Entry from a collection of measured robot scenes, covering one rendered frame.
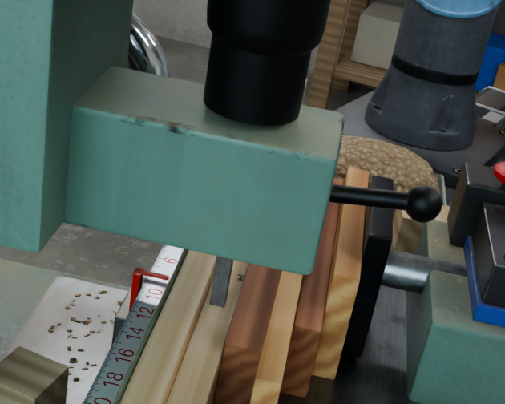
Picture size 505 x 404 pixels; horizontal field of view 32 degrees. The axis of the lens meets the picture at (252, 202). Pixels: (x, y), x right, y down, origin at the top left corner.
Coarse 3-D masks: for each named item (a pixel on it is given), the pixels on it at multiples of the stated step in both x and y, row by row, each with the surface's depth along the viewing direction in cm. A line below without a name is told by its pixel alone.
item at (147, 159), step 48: (96, 96) 45; (144, 96) 46; (192, 96) 47; (96, 144) 44; (144, 144) 44; (192, 144) 43; (240, 144) 43; (288, 144) 43; (336, 144) 44; (96, 192) 46; (144, 192) 45; (192, 192) 45; (240, 192) 44; (288, 192) 44; (192, 240) 46; (240, 240) 45; (288, 240) 45
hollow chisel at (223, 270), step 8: (216, 264) 50; (224, 264) 50; (232, 264) 51; (216, 272) 50; (224, 272) 50; (216, 280) 50; (224, 280) 50; (216, 288) 51; (224, 288) 50; (216, 296) 51; (224, 296) 51; (216, 304) 51; (224, 304) 51
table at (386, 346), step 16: (384, 288) 66; (384, 304) 64; (400, 304) 64; (384, 320) 62; (400, 320) 62; (368, 336) 60; (384, 336) 60; (400, 336) 60; (368, 352) 58; (384, 352) 58; (400, 352) 59; (352, 368) 56; (368, 368) 56; (384, 368) 57; (400, 368) 57; (320, 384) 54; (336, 384) 54; (352, 384) 55; (368, 384) 55; (384, 384) 55; (400, 384) 55; (288, 400) 52; (304, 400) 53; (320, 400) 53; (336, 400) 53; (352, 400) 53; (368, 400) 54; (384, 400) 54; (400, 400) 54
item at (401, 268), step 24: (384, 216) 55; (384, 240) 52; (384, 264) 53; (408, 264) 57; (432, 264) 57; (456, 264) 58; (360, 288) 54; (408, 288) 57; (360, 312) 55; (360, 336) 56
